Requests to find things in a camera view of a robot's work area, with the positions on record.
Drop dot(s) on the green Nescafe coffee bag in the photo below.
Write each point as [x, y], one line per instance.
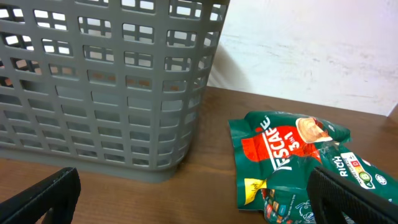
[275, 153]

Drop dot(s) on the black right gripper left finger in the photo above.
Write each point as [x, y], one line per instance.
[53, 199]

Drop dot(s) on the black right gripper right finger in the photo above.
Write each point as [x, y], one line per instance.
[333, 197]

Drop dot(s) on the grey plastic lattice basket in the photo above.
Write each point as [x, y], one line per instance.
[106, 86]

